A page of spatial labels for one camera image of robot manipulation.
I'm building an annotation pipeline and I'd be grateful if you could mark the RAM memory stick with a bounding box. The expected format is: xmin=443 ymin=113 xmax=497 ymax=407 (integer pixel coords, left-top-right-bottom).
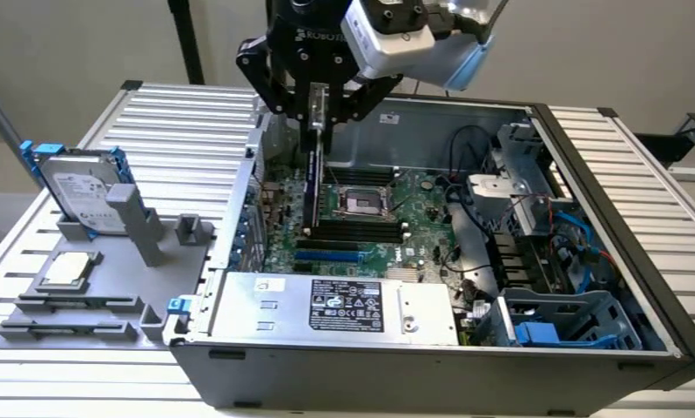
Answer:
xmin=299 ymin=81 xmax=337 ymax=239

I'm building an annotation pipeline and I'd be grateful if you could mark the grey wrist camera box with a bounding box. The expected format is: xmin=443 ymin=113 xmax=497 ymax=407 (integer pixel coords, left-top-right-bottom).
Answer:
xmin=341 ymin=0 xmax=438 ymax=82

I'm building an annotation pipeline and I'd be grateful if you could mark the hard disk blue bracket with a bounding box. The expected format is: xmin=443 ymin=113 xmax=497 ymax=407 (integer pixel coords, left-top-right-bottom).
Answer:
xmin=19 ymin=139 xmax=139 ymax=239

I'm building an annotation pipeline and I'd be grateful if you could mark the red wire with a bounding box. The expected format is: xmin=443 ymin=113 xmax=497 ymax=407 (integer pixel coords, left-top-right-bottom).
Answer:
xmin=598 ymin=250 xmax=623 ymax=282

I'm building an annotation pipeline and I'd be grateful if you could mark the metal CPU socket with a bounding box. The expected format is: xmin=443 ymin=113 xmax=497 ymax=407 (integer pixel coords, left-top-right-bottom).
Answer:
xmin=331 ymin=184 xmax=397 ymax=221

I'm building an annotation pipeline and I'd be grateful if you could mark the blue expansion slot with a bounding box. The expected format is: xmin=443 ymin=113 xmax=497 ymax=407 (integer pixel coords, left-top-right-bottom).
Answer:
xmin=294 ymin=248 xmax=365 ymax=263

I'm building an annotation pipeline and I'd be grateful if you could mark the silver power supply unit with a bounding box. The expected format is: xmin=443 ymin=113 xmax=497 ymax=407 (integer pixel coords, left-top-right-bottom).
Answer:
xmin=206 ymin=271 xmax=465 ymax=347

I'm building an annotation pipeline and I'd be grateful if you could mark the blue disk bay latch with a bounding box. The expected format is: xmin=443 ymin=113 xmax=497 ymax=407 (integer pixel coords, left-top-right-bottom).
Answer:
xmin=514 ymin=320 xmax=565 ymax=347

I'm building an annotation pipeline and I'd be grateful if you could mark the black open PC case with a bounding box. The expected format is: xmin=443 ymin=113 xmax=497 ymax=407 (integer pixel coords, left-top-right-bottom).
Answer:
xmin=166 ymin=92 xmax=695 ymax=415

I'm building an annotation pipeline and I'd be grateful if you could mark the black RAM slot bank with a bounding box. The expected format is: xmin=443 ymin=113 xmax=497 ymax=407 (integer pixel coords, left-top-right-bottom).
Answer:
xmin=323 ymin=166 xmax=398 ymax=187
xmin=311 ymin=219 xmax=411 ymax=246

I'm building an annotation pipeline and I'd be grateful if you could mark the black wire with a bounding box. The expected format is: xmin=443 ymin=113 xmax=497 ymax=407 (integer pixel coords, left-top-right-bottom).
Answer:
xmin=447 ymin=125 xmax=495 ymax=206

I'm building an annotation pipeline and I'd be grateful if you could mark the silver CPU chip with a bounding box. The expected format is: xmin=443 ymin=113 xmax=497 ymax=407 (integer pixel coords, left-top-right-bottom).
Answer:
xmin=38 ymin=250 xmax=104 ymax=289

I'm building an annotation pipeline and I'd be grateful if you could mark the blue SATA wire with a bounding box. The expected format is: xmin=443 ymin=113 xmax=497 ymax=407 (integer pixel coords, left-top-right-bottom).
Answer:
xmin=547 ymin=207 xmax=602 ymax=300

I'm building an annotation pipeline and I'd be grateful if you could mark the green motherboard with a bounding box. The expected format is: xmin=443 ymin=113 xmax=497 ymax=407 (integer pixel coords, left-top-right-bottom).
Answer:
xmin=258 ymin=164 xmax=490 ymax=285

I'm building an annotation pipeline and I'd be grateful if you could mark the grey parts rack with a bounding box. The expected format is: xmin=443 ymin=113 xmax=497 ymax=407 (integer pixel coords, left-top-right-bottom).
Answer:
xmin=0 ymin=182 xmax=219 ymax=352

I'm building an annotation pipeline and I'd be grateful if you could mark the black expansion slot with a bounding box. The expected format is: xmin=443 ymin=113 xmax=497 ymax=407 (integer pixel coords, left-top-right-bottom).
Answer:
xmin=295 ymin=238 xmax=362 ymax=253

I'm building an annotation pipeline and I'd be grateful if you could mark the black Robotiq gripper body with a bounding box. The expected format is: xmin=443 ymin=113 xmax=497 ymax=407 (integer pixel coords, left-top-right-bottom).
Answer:
xmin=265 ymin=0 xmax=366 ymax=89

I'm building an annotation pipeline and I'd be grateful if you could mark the silver metal drive cage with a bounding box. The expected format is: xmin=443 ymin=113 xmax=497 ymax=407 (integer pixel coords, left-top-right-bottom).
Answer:
xmin=466 ymin=122 xmax=577 ymax=237

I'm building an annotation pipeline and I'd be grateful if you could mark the black pole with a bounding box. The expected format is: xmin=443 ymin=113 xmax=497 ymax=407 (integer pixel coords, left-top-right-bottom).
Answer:
xmin=168 ymin=0 xmax=207 ymax=86

